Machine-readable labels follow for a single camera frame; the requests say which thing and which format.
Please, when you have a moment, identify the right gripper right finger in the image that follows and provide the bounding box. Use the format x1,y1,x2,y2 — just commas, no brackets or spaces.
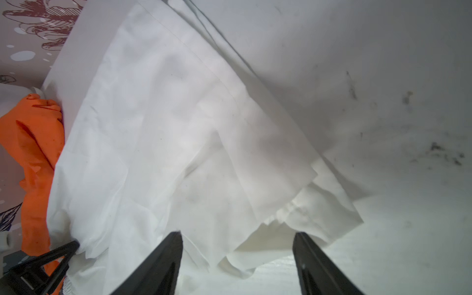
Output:
293,232,364,295

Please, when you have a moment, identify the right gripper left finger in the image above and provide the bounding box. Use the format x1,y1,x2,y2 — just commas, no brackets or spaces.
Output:
112,231,183,295

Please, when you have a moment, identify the white cloth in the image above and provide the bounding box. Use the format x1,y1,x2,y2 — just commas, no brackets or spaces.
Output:
47,1,362,295

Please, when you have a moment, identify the orange cloth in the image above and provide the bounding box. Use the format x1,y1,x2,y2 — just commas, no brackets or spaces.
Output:
0,93,66,295

